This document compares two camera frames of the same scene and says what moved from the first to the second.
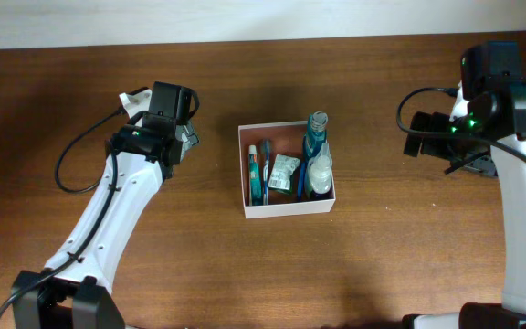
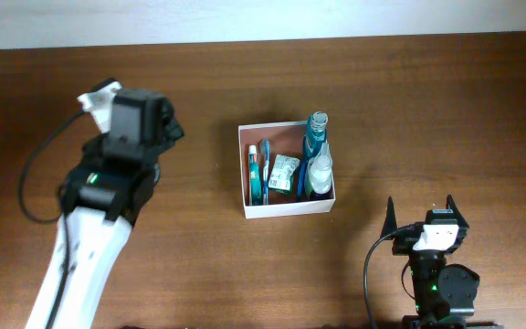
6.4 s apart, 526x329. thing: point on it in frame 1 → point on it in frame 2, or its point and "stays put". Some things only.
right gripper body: (471, 153) → (404, 244)
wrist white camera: (460, 105) → (441, 237)
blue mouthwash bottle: (315, 134) stays put
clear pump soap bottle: (319, 170) stays put
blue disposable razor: (301, 180) stays put
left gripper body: (189, 135) → (172, 129)
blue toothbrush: (266, 175) stays put
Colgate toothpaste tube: (255, 177) stays put
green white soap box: (282, 170) stays put
